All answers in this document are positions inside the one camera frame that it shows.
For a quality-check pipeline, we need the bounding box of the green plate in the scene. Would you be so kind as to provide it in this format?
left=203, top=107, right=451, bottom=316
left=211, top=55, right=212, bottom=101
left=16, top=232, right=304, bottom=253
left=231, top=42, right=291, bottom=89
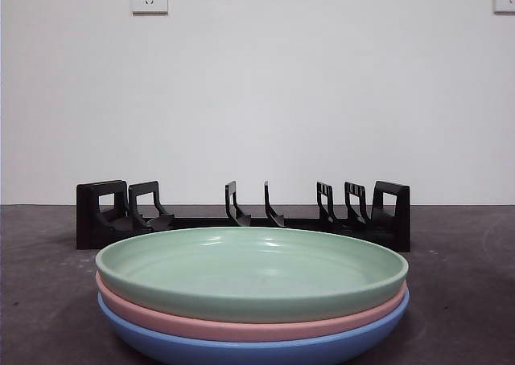
left=94, top=226, right=409, bottom=324

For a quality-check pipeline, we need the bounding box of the pink plate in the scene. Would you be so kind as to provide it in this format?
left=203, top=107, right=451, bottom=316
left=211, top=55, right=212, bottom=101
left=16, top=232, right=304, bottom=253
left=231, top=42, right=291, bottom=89
left=95, top=272, right=406, bottom=342

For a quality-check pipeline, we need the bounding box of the blue plate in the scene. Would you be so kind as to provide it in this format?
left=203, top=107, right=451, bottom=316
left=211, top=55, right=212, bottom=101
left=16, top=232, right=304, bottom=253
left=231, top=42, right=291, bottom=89
left=97, top=290, right=410, bottom=365

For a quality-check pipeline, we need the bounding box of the black plate rack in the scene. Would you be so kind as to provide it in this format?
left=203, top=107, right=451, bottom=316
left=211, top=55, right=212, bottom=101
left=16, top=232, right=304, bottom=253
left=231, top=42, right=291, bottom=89
left=75, top=178, right=411, bottom=252

